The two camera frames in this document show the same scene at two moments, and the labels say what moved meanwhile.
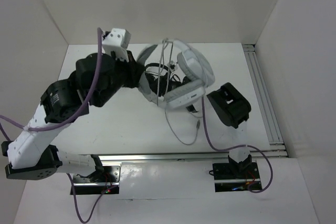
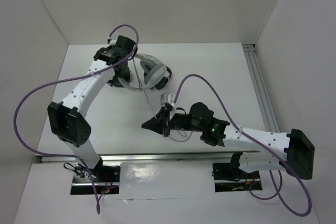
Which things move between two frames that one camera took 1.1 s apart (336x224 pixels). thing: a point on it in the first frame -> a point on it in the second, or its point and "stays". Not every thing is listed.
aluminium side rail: (268, 116) stays
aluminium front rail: (116, 158) stays
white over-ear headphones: (200, 74) -> (153, 69)
